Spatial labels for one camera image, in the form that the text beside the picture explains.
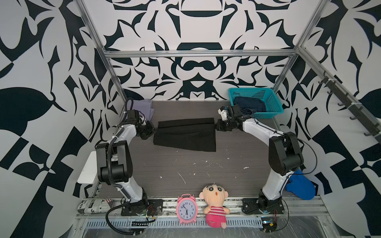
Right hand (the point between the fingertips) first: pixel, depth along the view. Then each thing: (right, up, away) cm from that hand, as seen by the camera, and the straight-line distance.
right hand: (215, 123), depth 94 cm
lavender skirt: (-50, +13, +19) cm, 55 cm away
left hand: (-38, -3, 0) cm, 38 cm away
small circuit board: (+22, -46, -23) cm, 56 cm away
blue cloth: (+42, -32, -16) cm, 55 cm away
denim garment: (+29, +12, +17) cm, 36 cm away
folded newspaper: (-61, -38, -23) cm, 75 cm away
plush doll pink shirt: (-4, -32, -24) cm, 40 cm away
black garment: (-15, -6, -3) cm, 16 cm away
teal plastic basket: (+45, +12, +16) cm, 50 cm away
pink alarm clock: (-17, -40, -23) cm, 49 cm away
